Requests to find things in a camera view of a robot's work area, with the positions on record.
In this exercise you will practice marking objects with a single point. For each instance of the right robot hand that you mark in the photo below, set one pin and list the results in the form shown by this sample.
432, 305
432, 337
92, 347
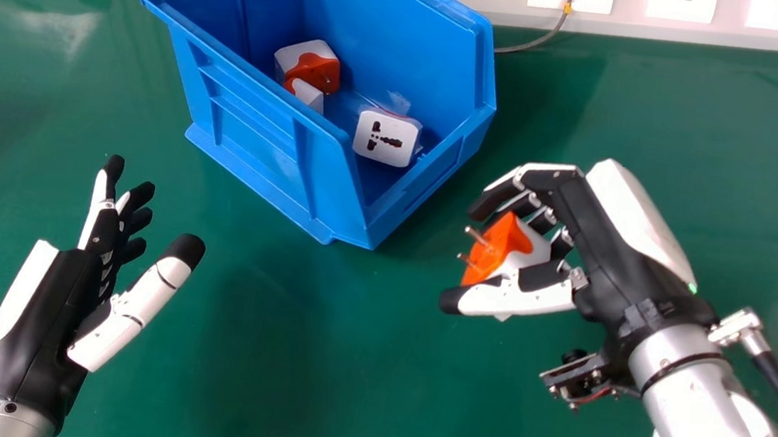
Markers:
613, 261

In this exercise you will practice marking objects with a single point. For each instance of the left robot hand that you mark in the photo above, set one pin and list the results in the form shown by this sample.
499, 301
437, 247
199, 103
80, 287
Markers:
51, 314

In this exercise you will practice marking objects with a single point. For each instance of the white-and-orange plug adapter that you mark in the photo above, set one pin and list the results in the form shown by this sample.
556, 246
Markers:
307, 64
308, 94
386, 138
500, 247

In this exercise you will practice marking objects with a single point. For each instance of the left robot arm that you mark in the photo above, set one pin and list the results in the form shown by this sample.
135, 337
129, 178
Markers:
2, 422

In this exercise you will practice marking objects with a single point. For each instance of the blue plastic bin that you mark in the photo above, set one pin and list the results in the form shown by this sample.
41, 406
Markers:
343, 100

